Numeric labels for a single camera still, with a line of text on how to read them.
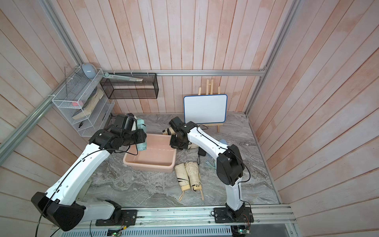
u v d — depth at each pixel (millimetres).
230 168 490
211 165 920
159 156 979
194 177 836
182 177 844
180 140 730
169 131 1040
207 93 950
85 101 755
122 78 912
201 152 949
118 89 1064
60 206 380
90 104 803
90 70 837
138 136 660
